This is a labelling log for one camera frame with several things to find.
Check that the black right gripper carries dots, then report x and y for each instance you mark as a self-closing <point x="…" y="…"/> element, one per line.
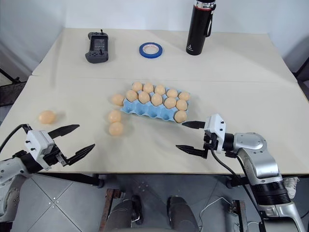
<point x="211" y="142"/>

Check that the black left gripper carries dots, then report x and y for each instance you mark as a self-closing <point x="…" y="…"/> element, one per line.
<point x="56" y="154"/>

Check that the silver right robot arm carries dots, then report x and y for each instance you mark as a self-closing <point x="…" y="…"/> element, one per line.
<point x="253" y="145"/>

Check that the blue egg tray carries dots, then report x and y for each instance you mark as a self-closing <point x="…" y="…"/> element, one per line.
<point x="144" y="111"/>

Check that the tan egg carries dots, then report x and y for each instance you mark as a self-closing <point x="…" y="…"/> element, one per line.
<point x="172" y="93"/>
<point x="182" y="105"/>
<point x="148" y="88"/>
<point x="144" y="97"/>
<point x="157" y="99"/>
<point x="170" y="103"/>
<point x="137" y="86"/>
<point x="184" y="96"/>
<point x="180" y="116"/>
<point x="160" y="89"/>
<point x="47" y="117"/>
<point x="118" y="99"/>
<point x="131" y="96"/>
<point x="116" y="128"/>
<point x="114" y="116"/>

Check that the rusty metal bar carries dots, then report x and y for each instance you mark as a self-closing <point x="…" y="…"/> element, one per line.
<point x="107" y="207"/>
<point x="240" y="215"/>

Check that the dark grey rounded shape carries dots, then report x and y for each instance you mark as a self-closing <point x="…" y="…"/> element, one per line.
<point x="123" y="215"/>
<point x="181" y="215"/>

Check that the black stand leg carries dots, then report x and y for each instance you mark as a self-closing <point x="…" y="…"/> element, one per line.
<point x="9" y="76"/>

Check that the blue tape roll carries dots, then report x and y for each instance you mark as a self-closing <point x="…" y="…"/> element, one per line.
<point x="150" y="56"/>

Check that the dark grey handheld controller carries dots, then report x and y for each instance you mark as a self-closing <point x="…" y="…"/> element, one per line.
<point x="96" y="46"/>

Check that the black thermos bottle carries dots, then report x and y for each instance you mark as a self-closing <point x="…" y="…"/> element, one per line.
<point x="196" y="29"/>

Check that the white shoe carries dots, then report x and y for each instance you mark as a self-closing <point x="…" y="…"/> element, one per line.
<point x="292" y="187"/>

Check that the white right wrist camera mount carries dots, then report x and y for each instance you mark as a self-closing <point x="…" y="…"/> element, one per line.
<point x="217" y="125"/>

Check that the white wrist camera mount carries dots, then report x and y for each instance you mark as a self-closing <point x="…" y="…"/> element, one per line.
<point x="217" y="125"/>
<point x="33" y="142"/>

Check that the black table frame bar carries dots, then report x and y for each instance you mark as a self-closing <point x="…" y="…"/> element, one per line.
<point x="72" y="178"/>
<point x="239" y="181"/>

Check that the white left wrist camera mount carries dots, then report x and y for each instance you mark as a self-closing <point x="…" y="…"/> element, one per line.
<point x="33" y="142"/>

